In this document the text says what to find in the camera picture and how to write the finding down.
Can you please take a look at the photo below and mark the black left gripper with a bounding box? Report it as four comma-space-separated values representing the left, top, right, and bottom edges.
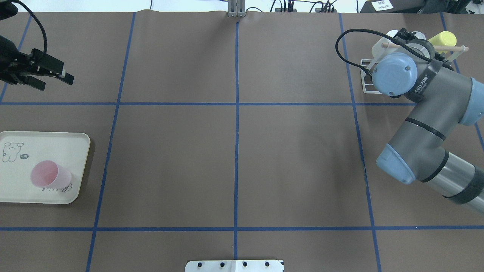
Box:
0, 36, 74, 91

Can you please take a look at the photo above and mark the pink cup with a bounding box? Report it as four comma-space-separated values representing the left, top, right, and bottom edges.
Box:
30, 160, 72, 189

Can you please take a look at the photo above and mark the white ikea cup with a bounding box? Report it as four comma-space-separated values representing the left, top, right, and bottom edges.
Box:
371, 37, 396, 59

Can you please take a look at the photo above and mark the grey ikea cup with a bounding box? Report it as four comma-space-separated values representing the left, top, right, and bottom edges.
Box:
410, 31, 427, 41

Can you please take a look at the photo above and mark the yellow cup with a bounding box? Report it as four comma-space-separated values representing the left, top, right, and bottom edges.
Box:
428, 31, 458, 47

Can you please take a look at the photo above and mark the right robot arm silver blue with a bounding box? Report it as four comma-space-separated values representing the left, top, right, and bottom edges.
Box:
372, 39, 483, 212

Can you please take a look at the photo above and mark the cream serving tray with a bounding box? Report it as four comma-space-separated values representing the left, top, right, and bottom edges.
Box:
0, 131, 91, 204

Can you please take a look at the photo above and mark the black box with label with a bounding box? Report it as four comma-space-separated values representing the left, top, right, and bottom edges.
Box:
358, 0, 426, 14

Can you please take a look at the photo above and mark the aluminium frame post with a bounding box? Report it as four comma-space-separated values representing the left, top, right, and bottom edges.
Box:
226, 0, 247, 18

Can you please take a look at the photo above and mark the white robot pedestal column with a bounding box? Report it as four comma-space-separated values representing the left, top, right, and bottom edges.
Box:
185, 260, 285, 272

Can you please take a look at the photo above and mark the white wire cup rack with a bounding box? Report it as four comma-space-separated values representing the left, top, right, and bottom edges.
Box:
360, 43, 470, 94

